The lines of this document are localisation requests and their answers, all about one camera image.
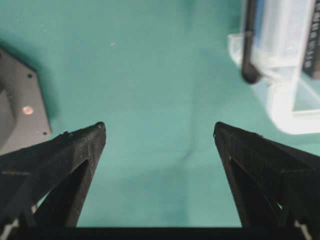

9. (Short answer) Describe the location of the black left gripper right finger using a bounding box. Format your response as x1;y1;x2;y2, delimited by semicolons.
213;122;320;233

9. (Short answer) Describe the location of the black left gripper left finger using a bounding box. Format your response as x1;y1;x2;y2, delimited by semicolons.
0;122;107;227

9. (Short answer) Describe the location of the clear plastic storage case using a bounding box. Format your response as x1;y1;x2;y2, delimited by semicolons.
228;0;320;135

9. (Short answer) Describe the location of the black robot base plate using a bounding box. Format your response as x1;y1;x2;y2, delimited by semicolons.
0;47;52;155

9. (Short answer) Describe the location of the black cable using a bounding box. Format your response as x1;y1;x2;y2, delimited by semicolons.
241;0;262;85

